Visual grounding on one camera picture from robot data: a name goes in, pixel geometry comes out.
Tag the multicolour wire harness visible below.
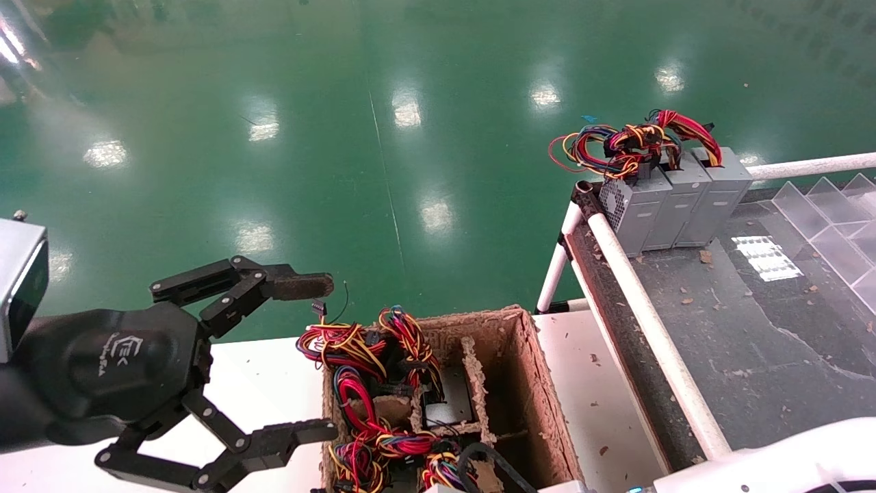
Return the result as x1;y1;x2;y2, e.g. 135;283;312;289
547;122;661;181

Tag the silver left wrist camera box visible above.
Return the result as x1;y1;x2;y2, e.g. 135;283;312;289
0;211;50;364

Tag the multicolour wire bundle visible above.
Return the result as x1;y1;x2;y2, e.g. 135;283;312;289
328;438;387;493
419;452;480;490
378;307;444;399
373;428;458;461

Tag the white horizontal pipe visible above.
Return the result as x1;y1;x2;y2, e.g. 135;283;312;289
746;152;876;183

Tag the yellow red wire bundle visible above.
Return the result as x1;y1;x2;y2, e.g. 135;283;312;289
296;281;387;376

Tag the silver boxed power supply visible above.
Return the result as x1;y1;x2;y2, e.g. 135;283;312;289
423;366;476;431

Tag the white label sticker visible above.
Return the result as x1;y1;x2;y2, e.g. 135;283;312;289
731;236;806;282

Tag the clear acrylic divider tray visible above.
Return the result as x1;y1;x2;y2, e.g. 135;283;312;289
771;173;876;317

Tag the white pipe leg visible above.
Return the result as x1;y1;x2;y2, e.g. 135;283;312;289
536;202;584;314

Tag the red yellow wire harness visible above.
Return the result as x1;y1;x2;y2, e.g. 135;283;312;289
647;108;724;170

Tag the brown cardboard divider box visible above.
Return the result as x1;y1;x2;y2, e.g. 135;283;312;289
320;305;582;493

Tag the thick red wire bundle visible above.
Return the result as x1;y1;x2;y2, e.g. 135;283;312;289
333;366;385;439

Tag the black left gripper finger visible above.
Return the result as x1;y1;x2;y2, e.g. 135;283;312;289
149;256;336;338
94;387;339;493

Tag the grey power supply unit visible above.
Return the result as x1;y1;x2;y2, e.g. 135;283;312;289
674;147;753;249
643;161;712;251
599;168;673;258

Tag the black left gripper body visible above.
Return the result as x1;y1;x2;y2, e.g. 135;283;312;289
14;305;213;446

